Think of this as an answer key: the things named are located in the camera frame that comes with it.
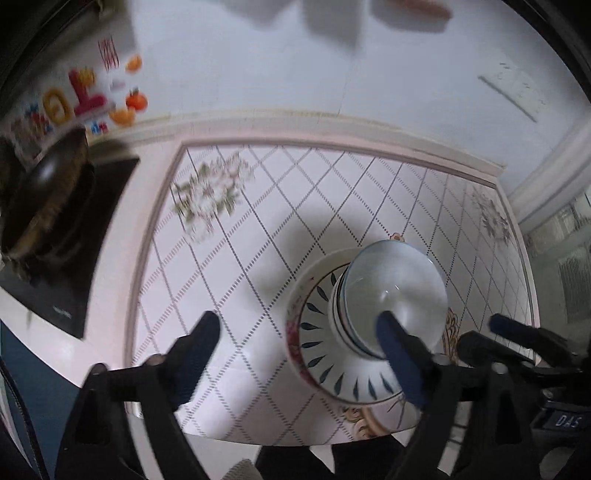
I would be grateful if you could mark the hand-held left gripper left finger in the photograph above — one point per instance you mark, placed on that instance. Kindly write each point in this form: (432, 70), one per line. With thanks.
(198, 362)

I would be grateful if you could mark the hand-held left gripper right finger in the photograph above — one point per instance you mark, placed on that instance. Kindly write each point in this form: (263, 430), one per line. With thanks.
(401, 362)

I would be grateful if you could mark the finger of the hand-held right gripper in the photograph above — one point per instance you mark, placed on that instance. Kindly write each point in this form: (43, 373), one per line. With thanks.
(480, 346)
(512, 326)

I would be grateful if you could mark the white bowl with blue stripes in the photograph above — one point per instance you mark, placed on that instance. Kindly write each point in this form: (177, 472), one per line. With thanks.
(337, 318)

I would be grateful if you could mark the white plate with blue leaves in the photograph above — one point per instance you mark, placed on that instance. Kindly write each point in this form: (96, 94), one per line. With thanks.
(318, 367)

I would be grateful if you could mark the white plate with pink flowers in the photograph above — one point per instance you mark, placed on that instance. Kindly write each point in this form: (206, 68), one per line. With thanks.
(292, 332)

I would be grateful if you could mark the black glass cooktop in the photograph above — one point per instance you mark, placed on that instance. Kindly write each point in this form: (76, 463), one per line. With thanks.
(64, 277)

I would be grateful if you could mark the dark wok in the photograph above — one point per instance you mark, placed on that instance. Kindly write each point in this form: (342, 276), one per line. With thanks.
(41, 189)

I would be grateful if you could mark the blurred brown object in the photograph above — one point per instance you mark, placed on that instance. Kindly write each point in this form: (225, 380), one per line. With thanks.
(413, 11)

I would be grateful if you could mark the white wall socket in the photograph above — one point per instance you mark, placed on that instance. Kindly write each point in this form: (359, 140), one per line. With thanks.
(515, 90)

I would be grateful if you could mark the colourful wall sticker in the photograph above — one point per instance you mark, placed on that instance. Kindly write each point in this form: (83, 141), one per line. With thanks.
(87, 92)

